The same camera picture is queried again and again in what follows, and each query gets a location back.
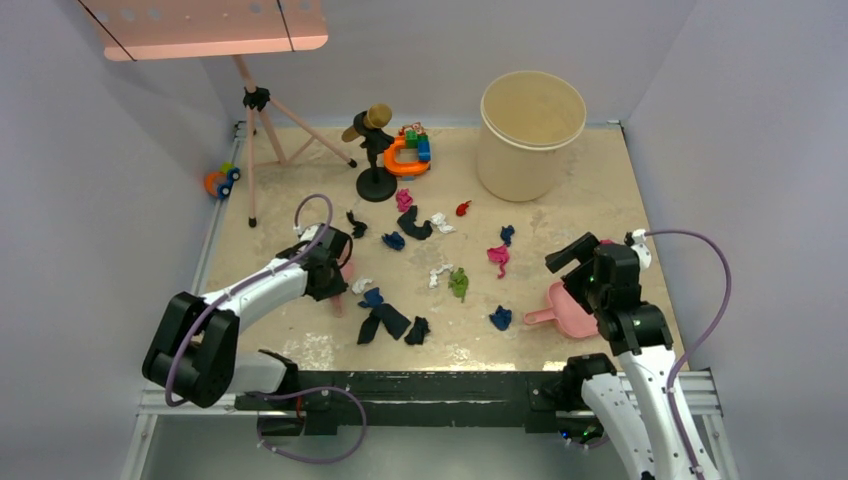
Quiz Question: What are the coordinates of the pink music stand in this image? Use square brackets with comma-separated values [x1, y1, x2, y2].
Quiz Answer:
[77, 0, 358, 229]

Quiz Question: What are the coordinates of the black base frame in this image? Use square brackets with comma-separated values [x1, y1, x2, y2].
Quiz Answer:
[135, 367, 723, 439]

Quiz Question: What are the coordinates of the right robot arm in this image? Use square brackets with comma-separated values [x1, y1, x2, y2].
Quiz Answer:
[543, 230, 721, 479]

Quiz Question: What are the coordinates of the red paper scrap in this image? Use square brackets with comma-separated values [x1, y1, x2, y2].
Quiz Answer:
[455, 201, 471, 217]

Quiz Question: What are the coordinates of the pink dustpan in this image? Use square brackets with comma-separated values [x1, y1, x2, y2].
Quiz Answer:
[523, 281, 599, 339]

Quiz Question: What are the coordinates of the orange blue toy car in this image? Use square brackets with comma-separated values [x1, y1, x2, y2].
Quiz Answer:
[204, 163, 241, 200]

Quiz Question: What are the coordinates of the blue paper scrap centre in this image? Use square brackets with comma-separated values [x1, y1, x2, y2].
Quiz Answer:
[381, 231, 406, 251]

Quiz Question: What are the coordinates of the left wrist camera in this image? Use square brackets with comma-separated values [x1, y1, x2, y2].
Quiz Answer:
[295, 223, 324, 243]

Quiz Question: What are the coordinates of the blue paper scrap bottom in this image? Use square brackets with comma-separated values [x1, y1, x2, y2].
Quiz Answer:
[489, 305, 513, 331]

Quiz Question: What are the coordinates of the pink paper scrap right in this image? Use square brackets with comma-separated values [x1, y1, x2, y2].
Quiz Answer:
[487, 244, 510, 279]

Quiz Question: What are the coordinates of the blue paper scrap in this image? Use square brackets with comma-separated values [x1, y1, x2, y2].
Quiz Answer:
[381, 231, 406, 251]
[500, 225, 515, 247]
[489, 305, 513, 331]

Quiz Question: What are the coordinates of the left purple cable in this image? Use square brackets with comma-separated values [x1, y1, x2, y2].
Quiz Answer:
[163, 193, 368, 466]

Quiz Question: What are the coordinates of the black paper scrap left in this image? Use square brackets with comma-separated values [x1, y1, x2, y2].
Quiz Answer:
[346, 210, 368, 239]

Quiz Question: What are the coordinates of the blue navy paper strip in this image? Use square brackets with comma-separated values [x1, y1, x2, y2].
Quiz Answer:
[357, 287, 411, 345]

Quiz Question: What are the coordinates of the white paper scrap centre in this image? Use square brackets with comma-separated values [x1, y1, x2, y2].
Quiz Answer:
[428, 264, 453, 289]

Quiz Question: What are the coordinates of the white paper scrap top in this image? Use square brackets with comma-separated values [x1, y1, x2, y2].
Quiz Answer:
[430, 212, 456, 234]

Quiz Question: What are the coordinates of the white paper scrap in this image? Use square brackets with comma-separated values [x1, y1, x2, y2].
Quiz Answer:
[430, 212, 456, 234]
[351, 277, 373, 295]
[428, 264, 453, 289]

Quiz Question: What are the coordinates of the green paper scrap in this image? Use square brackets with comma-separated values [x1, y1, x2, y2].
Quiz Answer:
[448, 267, 469, 303]

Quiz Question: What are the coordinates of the black microphone stand toy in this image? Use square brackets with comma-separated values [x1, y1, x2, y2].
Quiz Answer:
[341, 103, 397, 203]

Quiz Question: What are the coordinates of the beige round bin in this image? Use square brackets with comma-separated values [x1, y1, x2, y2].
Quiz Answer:
[476, 70, 587, 202]

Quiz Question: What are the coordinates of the black paper scrap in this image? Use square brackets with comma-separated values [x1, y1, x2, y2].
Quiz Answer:
[346, 210, 368, 239]
[404, 316, 431, 346]

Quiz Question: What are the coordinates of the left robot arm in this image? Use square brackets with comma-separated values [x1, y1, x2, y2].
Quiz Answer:
[141, 223, 353, 409]

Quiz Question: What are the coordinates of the pink hand brush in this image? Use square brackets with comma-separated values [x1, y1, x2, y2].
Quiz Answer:
[329, 261, 357, 319]

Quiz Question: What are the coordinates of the large dark paper scrap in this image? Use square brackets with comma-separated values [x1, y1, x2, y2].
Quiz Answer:
[397, 205, 433, 241]

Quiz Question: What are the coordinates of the blue paper scrap right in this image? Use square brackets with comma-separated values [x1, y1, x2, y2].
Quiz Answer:
[500, 225, 515, 247]

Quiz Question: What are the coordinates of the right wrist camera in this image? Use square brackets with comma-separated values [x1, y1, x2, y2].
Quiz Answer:
[624, 229, 653, 271]

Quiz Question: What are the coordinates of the white paper scrap left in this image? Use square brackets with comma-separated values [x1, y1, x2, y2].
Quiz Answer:
[351, 277, 373, 295]

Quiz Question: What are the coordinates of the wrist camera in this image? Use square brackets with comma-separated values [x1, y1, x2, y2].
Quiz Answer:
[295, 223, 324, 243]
[624, 229, 653, 271]

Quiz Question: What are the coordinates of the orange toy block set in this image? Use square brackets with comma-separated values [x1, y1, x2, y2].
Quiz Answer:
[383, 122, 432, 181]

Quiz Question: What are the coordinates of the black paper scrap bottom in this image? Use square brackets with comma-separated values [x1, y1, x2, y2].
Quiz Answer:
[404, 316, 431, 346]

